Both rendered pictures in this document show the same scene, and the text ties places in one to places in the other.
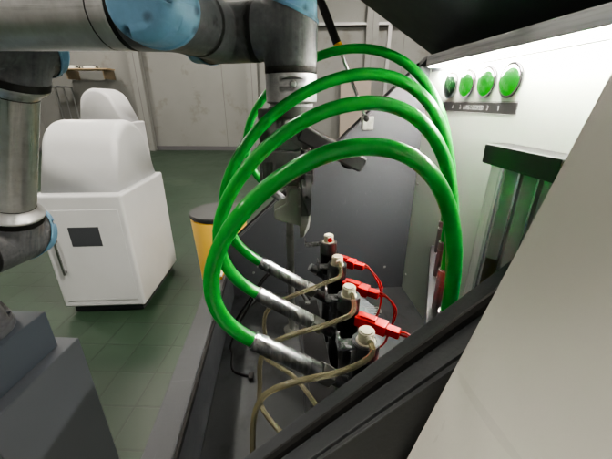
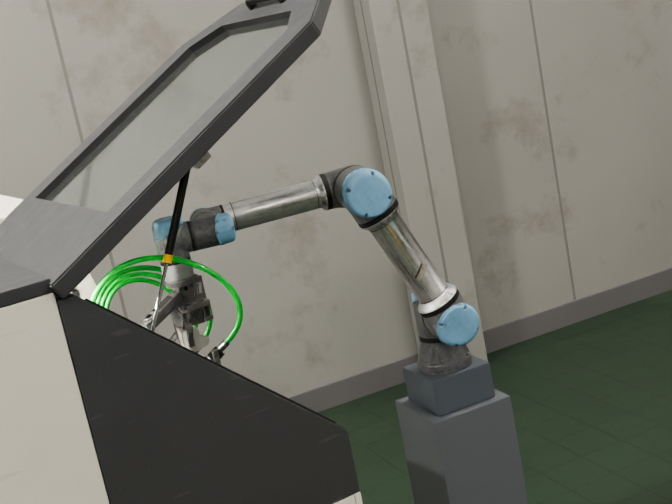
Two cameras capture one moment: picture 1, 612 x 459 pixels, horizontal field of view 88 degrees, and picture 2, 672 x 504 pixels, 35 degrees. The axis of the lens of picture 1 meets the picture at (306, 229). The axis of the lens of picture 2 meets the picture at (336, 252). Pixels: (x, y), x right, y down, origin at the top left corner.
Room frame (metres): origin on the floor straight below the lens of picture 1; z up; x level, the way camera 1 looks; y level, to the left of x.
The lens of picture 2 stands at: (2.97, -0.63, 1.90)
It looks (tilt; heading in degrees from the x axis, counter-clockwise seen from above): 13 degrees down; 156
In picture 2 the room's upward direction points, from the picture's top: 11 degrees counter-clockwise
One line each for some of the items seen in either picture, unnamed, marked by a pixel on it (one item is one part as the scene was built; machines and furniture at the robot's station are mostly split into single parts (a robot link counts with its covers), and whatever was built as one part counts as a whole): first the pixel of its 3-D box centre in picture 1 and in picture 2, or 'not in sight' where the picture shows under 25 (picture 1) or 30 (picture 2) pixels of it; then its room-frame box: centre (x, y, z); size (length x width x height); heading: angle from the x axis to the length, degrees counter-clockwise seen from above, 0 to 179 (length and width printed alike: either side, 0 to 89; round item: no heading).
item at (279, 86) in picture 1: (291, 91); (177, 271); (0.51, 0.02, 1.36); 0.08 x 0.08 x 0.05
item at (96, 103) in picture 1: (117, 138); not in sight; (5.42, 3.14, 0.76); 0.82 x 0.68 x 1.53; 87
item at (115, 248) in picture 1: (110, 212); not in sight; (2.11, 1.38, 0.62); 0.72 x 0.57 x 1.24; 179
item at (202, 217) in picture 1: (222, 249); not in sight; (2.13, 0.62, 0.31); 0.40 x 0.40 x 0.63
